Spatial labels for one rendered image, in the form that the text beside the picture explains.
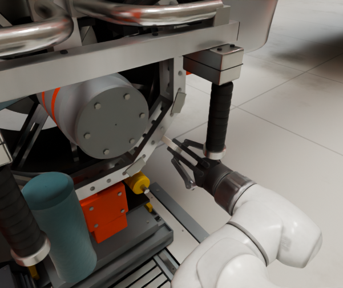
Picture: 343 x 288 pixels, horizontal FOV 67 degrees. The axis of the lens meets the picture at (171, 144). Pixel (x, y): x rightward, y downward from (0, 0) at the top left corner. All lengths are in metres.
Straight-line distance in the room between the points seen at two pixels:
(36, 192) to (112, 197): 0.26
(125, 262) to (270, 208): 0.65
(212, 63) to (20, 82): 0.26
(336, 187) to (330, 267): 0.53
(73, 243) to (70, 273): 0.10
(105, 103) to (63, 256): 0.33
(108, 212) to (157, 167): 0.90
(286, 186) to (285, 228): 1.11
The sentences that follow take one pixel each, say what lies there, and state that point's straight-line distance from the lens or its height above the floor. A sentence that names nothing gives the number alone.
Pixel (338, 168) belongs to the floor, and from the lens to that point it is 1.89.
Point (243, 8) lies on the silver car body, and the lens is 1.02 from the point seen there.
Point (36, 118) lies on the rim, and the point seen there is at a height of 0.77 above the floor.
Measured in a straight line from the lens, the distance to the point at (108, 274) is 1.03.
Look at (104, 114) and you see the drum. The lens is 0.40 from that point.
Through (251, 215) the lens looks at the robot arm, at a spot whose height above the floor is 0.68.
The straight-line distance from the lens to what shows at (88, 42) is 0.80.
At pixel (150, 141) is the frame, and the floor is 0.66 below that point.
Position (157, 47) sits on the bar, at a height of 0.97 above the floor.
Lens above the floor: 1.07
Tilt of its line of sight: 37 degrees down
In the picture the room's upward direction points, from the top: straight up
